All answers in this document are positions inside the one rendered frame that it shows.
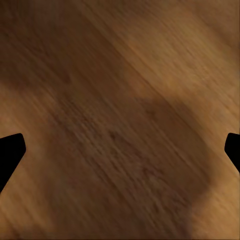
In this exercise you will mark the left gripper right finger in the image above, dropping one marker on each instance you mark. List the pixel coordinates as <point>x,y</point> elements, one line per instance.
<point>232,149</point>

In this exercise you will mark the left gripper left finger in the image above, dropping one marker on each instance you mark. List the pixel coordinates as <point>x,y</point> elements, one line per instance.
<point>12,149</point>

